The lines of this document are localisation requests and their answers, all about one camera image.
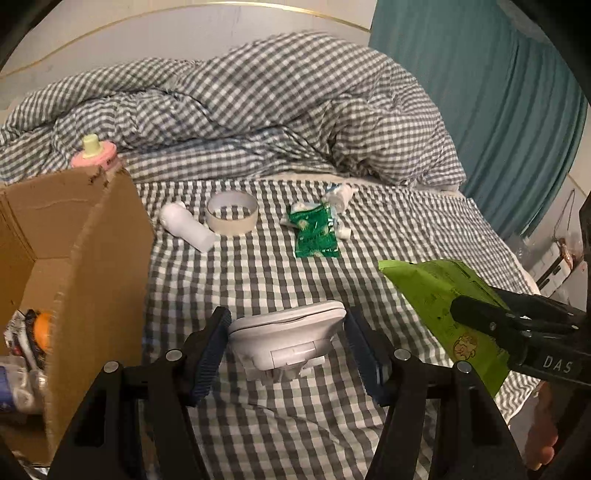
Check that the white tube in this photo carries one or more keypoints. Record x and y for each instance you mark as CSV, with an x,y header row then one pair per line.
x,y
339,196

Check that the white padded headboard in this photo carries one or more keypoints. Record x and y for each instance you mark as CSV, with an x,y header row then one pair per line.
x,y
138,37

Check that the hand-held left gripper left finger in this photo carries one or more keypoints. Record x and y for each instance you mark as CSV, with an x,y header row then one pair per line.
x,y
210,355

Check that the light green snack bag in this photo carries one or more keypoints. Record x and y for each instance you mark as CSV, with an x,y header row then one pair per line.
x,y
429,295

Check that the white plastic bottle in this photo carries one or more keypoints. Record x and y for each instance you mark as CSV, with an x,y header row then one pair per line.
x,y
184,226

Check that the printed snack wrapper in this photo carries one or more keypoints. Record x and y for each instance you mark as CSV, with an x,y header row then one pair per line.
x,y
21,332

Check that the teal curtain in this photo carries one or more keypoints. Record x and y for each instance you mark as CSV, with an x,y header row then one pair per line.
x,y
485,92

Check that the white plastic device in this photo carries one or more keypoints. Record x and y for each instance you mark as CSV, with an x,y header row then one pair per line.
x,y
281,337

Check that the grey checkered bedsheet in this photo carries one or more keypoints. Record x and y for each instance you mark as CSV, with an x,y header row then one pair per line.
x,y
277,272

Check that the items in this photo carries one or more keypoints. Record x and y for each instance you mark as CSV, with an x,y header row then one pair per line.
x,y
21,387

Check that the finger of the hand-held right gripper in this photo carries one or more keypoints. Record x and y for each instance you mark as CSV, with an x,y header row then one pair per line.
x,y
480,316
540,307

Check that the dark green packet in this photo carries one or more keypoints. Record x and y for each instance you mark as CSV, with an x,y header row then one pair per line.
x,y
314,230

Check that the grey checkered duvet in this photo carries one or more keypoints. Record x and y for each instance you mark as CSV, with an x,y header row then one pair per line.
x,y
277,92

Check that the pink cup with yellow cap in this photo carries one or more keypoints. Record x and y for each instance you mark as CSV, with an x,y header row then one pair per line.
x,y
92,159

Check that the white power strip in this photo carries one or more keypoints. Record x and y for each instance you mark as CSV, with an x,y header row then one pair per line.
x,y
551,267

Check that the person's right hand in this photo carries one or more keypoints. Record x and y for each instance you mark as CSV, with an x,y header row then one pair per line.
x,y
542,434

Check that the beige tape roll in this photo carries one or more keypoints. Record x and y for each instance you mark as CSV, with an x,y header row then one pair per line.
x,y
231,226

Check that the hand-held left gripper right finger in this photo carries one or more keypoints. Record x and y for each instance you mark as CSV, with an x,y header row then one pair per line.
x,y
364,355

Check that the orange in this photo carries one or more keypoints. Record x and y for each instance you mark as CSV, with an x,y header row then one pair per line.
x,y
42,332

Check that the cardboard box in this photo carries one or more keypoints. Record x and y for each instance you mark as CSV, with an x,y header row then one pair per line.
x,y
106,258

